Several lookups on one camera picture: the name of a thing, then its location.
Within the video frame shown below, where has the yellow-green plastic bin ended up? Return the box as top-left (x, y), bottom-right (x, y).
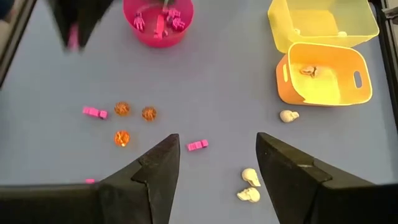
top-left (267, 0), bottom-right (380, 54)

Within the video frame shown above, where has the pink round plastic bowl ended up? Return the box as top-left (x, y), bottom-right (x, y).
top-left (123, 0), bottom-right (195, 49)

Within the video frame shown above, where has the small orange pumpkin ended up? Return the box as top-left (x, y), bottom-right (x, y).
top-left (141, 106), bottom-right (157, 122)
top-left (114, 129), bottom-right (131, 147)
top-left (114, 101), bottom-right (131, 117)

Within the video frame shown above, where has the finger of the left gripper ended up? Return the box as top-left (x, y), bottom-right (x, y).
top-left (77, 0), bottom-right (115, 48)
top-left (46, 0), bottom-right (78, 47)

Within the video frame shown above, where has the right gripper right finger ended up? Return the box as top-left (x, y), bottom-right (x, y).
top-left (255, 132), bottom-right (398, 224)

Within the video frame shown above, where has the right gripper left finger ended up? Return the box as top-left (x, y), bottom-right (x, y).
top-left (0, 133), bottom-right (181, 224)

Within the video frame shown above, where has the small orange plastic bin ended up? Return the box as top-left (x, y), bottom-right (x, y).
top-left (275, 42), bottom-right (373, 107)

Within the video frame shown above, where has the black metal table frame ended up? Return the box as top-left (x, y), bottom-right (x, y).
top-left (0, 0), bottom-right (398, 131)

